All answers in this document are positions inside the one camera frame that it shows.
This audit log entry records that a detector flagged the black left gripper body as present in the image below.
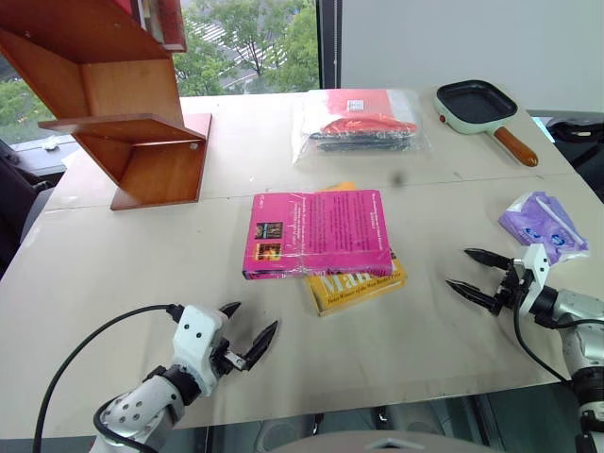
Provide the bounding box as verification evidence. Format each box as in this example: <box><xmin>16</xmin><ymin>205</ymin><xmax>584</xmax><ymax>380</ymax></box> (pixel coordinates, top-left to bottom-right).
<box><xmin>210</xmin><ymin>325</ymin><xmax>250</xmax><ymax>379</ymax></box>

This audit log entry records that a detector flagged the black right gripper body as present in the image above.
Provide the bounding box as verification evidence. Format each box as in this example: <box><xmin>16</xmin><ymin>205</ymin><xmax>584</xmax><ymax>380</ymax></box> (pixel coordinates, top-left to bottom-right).
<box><xmin>487</xmin><ymin>257</ymin><xmax>529</xmax><ymax>317</ymax></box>

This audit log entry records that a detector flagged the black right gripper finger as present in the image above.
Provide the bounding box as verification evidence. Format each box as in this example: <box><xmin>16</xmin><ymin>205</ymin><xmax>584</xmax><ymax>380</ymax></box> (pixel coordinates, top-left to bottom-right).
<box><xmin>463</xmin><ymin>247</ymin><xmax>514</xmax><ymax>272</ymax></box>
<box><xmin>445</xmin><ymin>278</ymin><xmax>497</xmax><ymax>309</ymax></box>

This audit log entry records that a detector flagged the yellow paperback book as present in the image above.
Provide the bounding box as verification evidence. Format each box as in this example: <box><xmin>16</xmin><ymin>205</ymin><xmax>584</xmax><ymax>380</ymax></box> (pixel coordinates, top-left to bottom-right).
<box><xmin>302</xmin><ymin>181</ymin><xmax>408</xmax><ymax>318</ymax></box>

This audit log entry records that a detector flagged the pink paperback book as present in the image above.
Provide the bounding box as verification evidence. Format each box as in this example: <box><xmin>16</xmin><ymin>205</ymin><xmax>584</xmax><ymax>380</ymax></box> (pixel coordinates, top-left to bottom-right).
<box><xmin>242</xmin><ymin>189</ymin><xmax>394</xmax><ymax>281</ymax></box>

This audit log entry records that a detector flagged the zigzag wooden bookshelf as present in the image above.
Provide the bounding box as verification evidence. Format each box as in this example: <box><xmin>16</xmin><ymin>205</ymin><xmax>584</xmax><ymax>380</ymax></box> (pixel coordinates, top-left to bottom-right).
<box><xmin>0</xmin><ymin>0</ymin><xmax>213</xmax><ymax>211</ymax></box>

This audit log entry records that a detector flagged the red book on shelf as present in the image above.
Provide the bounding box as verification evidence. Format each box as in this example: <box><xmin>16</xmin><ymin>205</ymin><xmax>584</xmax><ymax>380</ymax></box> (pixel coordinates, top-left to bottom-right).
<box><xmin>148</xmin><ymin>0</ymin><xmax>188</xmax><ymax>54</ymax></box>

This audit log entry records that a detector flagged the beige book on shelf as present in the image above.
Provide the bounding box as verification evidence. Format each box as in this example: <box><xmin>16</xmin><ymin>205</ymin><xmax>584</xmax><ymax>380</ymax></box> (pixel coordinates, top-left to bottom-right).
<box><xmin>138</xmin><ymin>0</ymin><xmax>166</xmax><ymax>41</ymax></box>

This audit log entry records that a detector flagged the purple tissue pack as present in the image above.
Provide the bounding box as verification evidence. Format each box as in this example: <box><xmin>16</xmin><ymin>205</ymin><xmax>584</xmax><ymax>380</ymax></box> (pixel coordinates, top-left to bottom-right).
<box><xmin>498</xmin><ymin>191</ymin><xmax>591</xmax><ymax>266</ymax></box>

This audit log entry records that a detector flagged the dark bag beside table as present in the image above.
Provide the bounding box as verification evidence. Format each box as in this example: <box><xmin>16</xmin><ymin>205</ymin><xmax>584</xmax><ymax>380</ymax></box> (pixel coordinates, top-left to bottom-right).
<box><xmin>531</xmin><ymin>109</ymin><xmax>604</xmax><ymax>205</ymax></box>

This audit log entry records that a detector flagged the mint green frying pan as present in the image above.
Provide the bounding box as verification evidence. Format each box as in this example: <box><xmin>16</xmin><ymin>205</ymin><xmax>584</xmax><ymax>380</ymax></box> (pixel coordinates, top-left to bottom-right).
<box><xmin>434</xmin><ymin>80</ymin><xmax>540</xmax><ymax>169</ymax></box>

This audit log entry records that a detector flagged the clear plastic zip bag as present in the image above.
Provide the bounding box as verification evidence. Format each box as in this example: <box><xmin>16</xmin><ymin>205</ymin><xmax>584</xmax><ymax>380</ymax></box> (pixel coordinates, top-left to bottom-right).
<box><xmin>291</xmin><ymin>88</ymin><xmax>433</xmax><ymax>167</ymax></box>

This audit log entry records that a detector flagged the red fabric item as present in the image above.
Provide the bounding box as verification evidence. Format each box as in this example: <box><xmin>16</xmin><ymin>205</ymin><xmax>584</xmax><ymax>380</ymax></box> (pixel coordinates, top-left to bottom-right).
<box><xmin>308</xmin><ymin>114</ymin><xmax>419</xmax><ymax>141</ymax></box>

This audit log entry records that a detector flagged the red booklet with label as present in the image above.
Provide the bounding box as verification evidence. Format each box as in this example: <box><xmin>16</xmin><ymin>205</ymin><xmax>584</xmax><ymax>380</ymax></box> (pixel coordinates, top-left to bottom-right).
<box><xmin>324</xmin><ymin>89</ymin><xmax>395</xmax><ymax>121</ymax></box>

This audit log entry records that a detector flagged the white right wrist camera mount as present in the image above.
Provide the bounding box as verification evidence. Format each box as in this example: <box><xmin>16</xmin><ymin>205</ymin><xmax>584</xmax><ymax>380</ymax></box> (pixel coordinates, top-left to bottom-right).
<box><xmin>511</xmin><ymin>243</ymin><xmax>552</xmax><ymax>316</ymax></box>

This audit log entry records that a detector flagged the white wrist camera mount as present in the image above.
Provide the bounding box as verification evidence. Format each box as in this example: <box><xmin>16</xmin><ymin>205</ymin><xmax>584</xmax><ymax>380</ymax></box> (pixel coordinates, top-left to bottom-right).
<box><xmin>170</xmin><ymin>304</ymin><xmax>232</xmax><ymax>394</ymax></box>
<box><xmin>511</xmin><ymin>243</ymin><xmax>552</xmax><ymax>316</ymax></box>

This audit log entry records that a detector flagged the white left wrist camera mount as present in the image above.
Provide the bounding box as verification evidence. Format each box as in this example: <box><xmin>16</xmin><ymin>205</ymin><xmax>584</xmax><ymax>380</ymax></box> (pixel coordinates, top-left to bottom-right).
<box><xmin>170</xmin><ymin>304</ymin><xmax>232</xmax><ymax>394</ymax></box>

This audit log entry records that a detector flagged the dark window frame pillar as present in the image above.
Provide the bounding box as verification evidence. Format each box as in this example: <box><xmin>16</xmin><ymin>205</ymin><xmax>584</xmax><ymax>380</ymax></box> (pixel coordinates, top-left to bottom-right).
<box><xmin>314</xmin><ymin>0</ymin><xmax>344</xmax><ymax>91</ymax></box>

